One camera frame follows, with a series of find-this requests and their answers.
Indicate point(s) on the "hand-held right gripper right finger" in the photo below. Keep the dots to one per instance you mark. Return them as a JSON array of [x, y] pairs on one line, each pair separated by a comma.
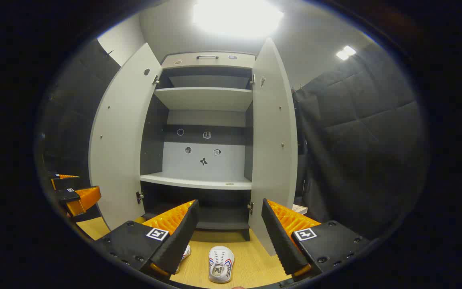
[[281, 241]]

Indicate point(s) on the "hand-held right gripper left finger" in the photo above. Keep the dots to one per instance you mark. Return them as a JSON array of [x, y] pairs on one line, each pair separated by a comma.
[[183, 237]]

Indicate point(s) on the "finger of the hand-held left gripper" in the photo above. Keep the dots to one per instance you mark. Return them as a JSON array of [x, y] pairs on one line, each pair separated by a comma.
[[64, 196], [60, 182]]

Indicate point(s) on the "white canvas shoe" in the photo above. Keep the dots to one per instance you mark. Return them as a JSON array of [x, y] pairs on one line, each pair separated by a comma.
[[221, 265], [186, 253]]

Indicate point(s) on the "grey shoe cabinet door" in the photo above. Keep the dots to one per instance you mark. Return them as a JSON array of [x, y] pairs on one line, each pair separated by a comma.
[[122, 140], [273, 140]]

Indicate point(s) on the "grey shoe cabinet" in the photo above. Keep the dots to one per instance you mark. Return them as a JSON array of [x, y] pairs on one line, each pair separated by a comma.
[[205, 160]]

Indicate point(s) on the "grey cabinet drawer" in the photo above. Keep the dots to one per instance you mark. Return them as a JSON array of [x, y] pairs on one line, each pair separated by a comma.
[[187, 62]]

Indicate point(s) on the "beige cover book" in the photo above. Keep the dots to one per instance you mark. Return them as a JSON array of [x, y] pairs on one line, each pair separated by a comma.
[[300, 209]]

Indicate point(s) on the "small ceiling light panel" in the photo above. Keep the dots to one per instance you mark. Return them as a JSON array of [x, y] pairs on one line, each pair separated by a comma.
[[345, 52]]

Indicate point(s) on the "large ceiling light panel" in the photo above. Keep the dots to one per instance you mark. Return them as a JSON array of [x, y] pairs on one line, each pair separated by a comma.
[[237, 16]]

